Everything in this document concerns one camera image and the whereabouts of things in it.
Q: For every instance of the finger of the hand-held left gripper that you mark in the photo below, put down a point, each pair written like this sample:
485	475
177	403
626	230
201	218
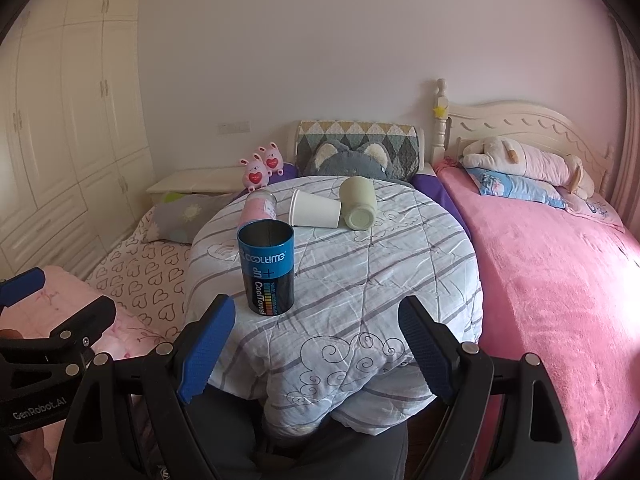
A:
85	320
22	287

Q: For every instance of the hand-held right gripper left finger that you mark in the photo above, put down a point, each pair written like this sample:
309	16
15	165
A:
207	350

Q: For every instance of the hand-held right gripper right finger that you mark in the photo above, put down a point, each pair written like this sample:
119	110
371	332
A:
425	350

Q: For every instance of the pink cup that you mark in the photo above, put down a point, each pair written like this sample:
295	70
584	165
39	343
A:
257	207

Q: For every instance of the pale green cup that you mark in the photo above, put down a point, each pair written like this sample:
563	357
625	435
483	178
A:
357	200

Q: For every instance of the white paper cup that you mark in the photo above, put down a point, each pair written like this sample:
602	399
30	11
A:
312	208

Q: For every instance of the pink floral blanket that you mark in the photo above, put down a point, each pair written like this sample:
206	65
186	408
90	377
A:
70	287

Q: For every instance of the heart print bed sheet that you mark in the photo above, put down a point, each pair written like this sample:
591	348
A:
145	280

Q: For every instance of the blue printed tin can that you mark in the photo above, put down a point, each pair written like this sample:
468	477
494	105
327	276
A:
265	270

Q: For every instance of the striped quilt covered table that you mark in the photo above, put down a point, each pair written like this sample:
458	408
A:
350	285

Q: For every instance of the grey flower pillow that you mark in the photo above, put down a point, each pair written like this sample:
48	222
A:
185	215

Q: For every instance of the pink fleece blanket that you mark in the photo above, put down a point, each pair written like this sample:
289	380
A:
540	270

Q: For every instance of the dark grey trousers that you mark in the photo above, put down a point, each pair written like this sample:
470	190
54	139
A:
325	450

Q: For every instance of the white nightstand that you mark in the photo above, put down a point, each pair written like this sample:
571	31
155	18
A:
200	180

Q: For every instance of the pink bunny toy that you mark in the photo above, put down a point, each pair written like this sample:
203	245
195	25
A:
254	175
272	160

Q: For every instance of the cream wardrobe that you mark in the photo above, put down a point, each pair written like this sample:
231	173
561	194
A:
75	110

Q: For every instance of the blue printed pillow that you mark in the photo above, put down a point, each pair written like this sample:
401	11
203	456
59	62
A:
515	185

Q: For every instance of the grey cat cushion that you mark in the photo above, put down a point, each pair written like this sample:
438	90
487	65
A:
345	162

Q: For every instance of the patchwork headboard cover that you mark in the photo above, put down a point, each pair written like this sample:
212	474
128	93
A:
400	145

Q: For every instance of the white and pink plush dog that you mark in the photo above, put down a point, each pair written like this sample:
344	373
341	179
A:
530	165

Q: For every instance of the white pillow with blue print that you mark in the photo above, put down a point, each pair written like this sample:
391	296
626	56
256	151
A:
595	207

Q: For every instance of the yellow star ornament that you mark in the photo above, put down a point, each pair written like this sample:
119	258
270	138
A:
439	110

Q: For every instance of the cream carved bed headboard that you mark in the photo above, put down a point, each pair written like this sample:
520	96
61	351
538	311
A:
510	120

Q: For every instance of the pale curtain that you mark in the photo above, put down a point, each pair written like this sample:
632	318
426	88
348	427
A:
631	110

